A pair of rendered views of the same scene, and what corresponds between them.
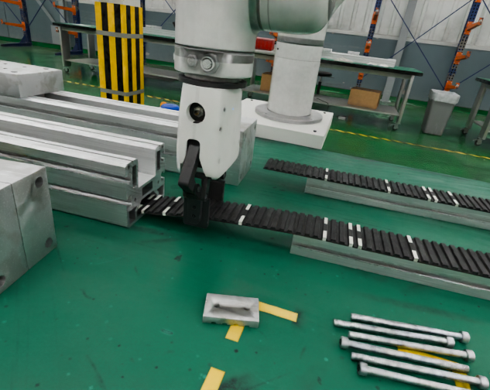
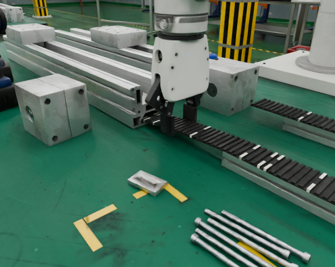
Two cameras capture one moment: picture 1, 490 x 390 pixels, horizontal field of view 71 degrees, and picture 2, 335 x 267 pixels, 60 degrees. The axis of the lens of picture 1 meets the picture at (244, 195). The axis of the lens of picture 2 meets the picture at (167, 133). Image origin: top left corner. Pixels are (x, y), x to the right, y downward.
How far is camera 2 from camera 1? 0.23 m
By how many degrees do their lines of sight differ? 33
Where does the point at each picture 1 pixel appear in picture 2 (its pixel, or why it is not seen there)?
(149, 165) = not seen: hidden behind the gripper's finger
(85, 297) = (84, 156)
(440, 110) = not seen: outside the picture
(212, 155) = (166, 84)
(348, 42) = not seen: outside the picture
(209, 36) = (164, 6)
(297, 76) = not seen: outside the picture
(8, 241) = (60, 118)
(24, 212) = (71, 106)
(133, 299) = (105, 162)
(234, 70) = (182, 27)
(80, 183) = (112, 97)
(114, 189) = (126, 103)
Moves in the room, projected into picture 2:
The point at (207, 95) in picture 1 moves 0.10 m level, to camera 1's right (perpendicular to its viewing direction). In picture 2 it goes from (163, 44) to (223, 53)
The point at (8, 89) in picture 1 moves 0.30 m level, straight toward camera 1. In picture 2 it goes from (112, 43) to (87, 70)
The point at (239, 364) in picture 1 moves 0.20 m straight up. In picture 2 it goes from (127, 208) to (114, 51)
